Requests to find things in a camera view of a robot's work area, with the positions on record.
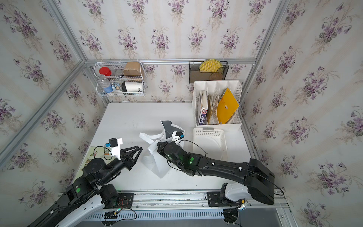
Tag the purple white book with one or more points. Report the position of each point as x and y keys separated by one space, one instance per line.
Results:
x=203 y=108

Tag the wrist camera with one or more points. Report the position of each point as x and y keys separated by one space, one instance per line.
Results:
x=113 y=146
x=179 y=135

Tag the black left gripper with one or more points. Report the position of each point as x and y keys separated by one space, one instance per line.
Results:
x=125 y=160

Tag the brown cardboard box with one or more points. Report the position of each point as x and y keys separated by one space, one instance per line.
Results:
x=132 y=69

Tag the beige papers in organizer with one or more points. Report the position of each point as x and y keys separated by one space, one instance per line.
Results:
x=213 y=98

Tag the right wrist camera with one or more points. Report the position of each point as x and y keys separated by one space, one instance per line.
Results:
x=179 y=135

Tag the aluminium rail frame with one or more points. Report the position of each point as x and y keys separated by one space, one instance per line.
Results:
x=187 y=200

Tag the clear plastic bottle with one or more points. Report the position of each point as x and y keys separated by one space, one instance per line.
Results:
x=104 y=83

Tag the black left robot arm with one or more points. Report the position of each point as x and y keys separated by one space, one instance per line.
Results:
x=89 y=193

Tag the white insulated delivery bag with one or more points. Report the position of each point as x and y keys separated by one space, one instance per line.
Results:
x=156 y=159

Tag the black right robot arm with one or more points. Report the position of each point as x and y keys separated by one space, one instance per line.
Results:
x=258 y=179

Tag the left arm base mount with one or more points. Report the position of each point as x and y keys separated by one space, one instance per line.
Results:
x=119 y=201

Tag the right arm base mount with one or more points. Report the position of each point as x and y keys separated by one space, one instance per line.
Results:
x=230 y=195

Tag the white perforated plastic tray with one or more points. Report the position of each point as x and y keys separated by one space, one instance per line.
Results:
x=210 y=142

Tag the white black cylinder can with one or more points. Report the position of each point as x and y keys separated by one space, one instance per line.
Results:
x=132 y=87

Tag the white wire wall basket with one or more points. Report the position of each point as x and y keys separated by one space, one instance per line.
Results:
x=117 y=78

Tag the yellow folder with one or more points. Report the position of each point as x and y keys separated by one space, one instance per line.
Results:
x=227 y=106

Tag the green printed booklet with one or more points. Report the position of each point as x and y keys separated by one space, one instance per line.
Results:
x=92 y=153

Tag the white plastic file organizer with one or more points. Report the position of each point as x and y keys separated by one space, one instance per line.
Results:
x=236 y=88

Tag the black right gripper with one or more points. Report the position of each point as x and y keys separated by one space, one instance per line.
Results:
x=165 y=145

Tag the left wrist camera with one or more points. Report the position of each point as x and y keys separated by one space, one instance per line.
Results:
x=113 y=146

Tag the black mesh wall holder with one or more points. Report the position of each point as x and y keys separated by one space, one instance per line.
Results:
x=197 y=74

